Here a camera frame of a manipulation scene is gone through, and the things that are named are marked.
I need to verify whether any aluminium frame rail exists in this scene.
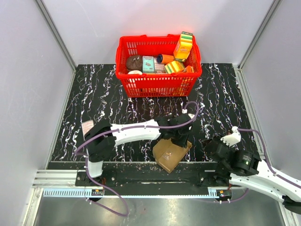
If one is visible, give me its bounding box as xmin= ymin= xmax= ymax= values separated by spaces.
xmin=34 ymin=0 xmax=77 ymax=71

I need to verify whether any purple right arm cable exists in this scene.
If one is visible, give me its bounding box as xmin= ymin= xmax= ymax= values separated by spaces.
xmin=214 ymin=128 xmax=301 ymax=203

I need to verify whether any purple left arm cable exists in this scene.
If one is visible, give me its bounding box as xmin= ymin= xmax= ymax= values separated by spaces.
xmin=74 ymin=101 xmax=200 ymax=217

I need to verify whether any white round lid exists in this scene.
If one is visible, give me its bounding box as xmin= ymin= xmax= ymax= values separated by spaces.
xmin=128 ymin=70 xmax=143 ymax=75

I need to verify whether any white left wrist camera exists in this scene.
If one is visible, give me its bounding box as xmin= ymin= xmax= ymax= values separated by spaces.
xmin=182 ymin=109 xmax=195 ymax=119

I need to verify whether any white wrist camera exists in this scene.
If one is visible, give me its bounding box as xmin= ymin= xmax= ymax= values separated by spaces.
xmin=220 ymin=126 xmax=241 ymax=147
xmin=182 ymin=109 xmax=195 ymax=119

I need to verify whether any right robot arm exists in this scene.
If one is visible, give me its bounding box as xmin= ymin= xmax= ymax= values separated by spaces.
xmin=199 ymin=135 xmax=301 ymax=214

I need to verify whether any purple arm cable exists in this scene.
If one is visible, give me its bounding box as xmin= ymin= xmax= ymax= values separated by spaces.
xmin=74 ymin=101 xmax=200 ymax=217
xmin=214 ymin=128 xmax=301 ymax=203

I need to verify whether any small orange packet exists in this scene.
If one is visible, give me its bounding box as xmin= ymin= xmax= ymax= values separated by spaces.
xmin=182 ymin=65 xmax=194 ymax=73

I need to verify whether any brown round cookie pack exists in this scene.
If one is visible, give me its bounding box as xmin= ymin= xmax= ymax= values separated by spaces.
xmin=126 ymin=55 xmax=143 ymax=71

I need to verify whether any orange tube with blue cap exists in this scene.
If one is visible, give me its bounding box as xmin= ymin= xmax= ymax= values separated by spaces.
xmin=157 ymin=54 xmax=174 ymax=64

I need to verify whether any tall orange yellow carton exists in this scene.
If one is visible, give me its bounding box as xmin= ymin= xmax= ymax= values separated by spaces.
xmin=173 ymin=32 xmax=193 ymax=62

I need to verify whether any teal snack box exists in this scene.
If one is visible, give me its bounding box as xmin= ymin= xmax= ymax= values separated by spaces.
xmin=142 ymin=56 xmax=154 ymax=73

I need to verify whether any pink small box in basket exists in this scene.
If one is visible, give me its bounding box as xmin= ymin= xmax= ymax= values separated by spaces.
xmin=154 ymin=57 xmax=166 ymax=73

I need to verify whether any brown cardboard box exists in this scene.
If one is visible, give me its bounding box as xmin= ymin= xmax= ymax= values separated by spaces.
xmin=152 ymin=139 xmax=192 ymax=173

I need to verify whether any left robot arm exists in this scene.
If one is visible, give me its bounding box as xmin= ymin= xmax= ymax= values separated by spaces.
xmin=84 ymin=110 xmax=195 ymax=186

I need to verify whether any yellow green striped box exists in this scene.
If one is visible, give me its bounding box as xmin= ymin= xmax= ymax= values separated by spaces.
xmin=164 ymin=61 xmax=185 ymax=74

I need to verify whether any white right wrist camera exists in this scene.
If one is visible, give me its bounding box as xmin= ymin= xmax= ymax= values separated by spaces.
xmin=220 ymin=126 xmax=241 ymax=147

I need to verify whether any small clear plastic bag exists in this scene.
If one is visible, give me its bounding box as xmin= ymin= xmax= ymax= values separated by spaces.
xmin=162 ymin=152 xmax=172 ymax=160

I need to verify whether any red plastic shopping basket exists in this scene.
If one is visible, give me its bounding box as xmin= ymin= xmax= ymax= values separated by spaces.
xmin=116 ymin=34 xmax=202 ymax=97

